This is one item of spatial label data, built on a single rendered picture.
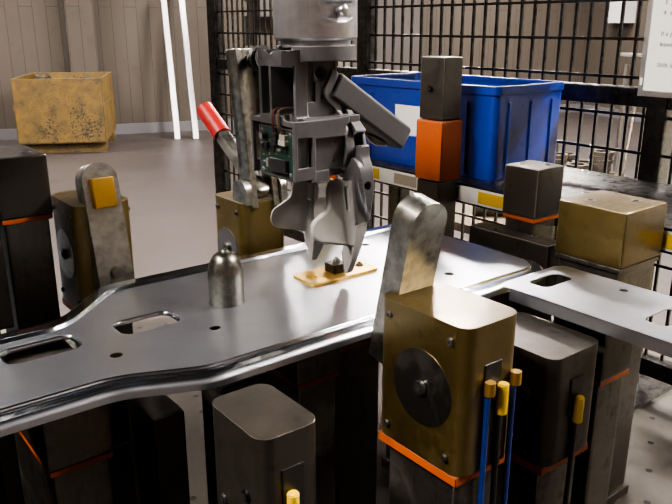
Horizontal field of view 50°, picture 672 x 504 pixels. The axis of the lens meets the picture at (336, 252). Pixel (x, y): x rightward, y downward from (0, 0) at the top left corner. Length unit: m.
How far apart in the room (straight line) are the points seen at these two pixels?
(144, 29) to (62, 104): 1.81
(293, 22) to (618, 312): 0.38
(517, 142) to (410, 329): 0.59
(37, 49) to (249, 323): 8.57
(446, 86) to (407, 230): 0.49
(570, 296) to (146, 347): 0.38
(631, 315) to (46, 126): 7.42
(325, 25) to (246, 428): 0.34
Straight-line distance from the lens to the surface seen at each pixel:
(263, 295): 0.68
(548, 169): 0.89
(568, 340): 0.66
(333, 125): 0.65
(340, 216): 0.68
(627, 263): 0.81
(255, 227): 0.82
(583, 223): 0.81
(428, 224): 0.54
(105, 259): 0.76
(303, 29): 0.65
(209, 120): 0.89
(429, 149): 1.01
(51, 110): 7.85
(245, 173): 0.81
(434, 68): 1.00
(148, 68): 9.20
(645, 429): 1.13
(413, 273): 0.55
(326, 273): 0.73
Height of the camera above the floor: 1.24
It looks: 17 degrees down
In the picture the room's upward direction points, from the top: straight up
